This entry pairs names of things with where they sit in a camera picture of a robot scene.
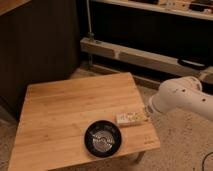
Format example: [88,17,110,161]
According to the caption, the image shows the wooden table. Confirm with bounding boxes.
[7,72,161,171]

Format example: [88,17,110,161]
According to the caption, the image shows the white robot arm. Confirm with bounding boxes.
[145,76,213,121]

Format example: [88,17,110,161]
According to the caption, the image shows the grey metal shelf beam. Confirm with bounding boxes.
[80,37,213,84]

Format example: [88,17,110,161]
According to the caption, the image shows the black cable on floor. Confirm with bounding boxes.
[200,150,213,171]

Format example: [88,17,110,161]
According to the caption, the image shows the upper wooden shelf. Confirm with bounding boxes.
[91,0,213,21]

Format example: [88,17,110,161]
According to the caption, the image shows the metal vertical pole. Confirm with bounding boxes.
[86,0,94,40]

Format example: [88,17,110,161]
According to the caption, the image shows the black handle on shelf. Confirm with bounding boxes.
[177,59,209,70]

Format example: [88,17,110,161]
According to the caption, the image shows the black ceramic bowl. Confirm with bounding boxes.
[84,120,122,158]

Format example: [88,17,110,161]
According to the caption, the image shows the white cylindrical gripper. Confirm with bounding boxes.
[143,97,159,121]

